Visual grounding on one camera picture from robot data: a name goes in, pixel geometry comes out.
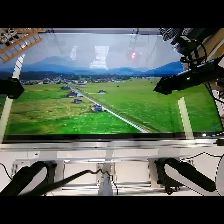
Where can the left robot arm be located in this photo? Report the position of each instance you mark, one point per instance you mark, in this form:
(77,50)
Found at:
(11,88)

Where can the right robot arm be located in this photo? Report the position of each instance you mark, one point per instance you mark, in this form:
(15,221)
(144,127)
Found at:
(193,76)

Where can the silver frame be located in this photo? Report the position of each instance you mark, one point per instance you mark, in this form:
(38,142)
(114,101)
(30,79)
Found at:
(100,144)

